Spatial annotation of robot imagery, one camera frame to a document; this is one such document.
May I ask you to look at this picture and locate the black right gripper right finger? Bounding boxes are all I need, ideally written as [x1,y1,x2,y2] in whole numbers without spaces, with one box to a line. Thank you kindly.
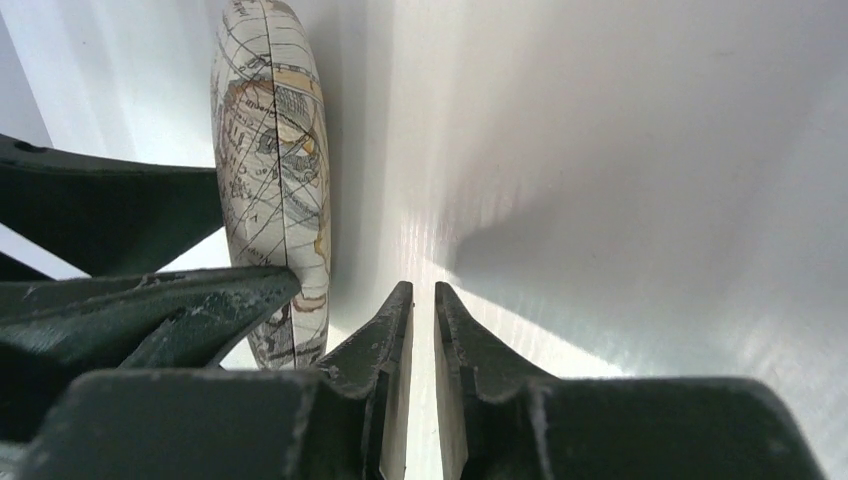
[434,282,823,479]

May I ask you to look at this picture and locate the map print glasses case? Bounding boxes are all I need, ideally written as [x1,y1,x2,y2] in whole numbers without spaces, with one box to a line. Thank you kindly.
[210,1,331,370]

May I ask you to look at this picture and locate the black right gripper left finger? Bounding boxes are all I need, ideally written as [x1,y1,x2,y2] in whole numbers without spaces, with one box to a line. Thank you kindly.
[16,281,414,479]

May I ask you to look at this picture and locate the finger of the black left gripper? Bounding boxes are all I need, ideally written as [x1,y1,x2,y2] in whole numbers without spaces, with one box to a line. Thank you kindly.
[1,135,223,276]
[1,266,301,443]

